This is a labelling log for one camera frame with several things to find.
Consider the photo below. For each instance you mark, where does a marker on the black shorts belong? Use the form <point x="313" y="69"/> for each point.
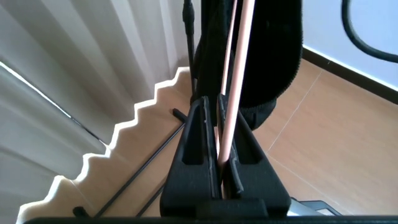
<point x="273" y="46"/>

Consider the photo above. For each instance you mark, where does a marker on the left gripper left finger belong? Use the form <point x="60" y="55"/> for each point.
<point x="183" y="186"/>

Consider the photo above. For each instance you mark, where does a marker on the beige curtain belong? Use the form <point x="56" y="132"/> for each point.
<point x="77" y="62"/>

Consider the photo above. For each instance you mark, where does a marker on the black clothes rack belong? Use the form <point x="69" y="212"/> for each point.
<point x="189" y="46"/>

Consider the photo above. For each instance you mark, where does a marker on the pink clothes hanger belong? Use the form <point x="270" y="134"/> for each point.
<point x="239" y="77"/>

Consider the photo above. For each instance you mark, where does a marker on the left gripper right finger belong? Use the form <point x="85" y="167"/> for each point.
<point x="264" y="186"/>

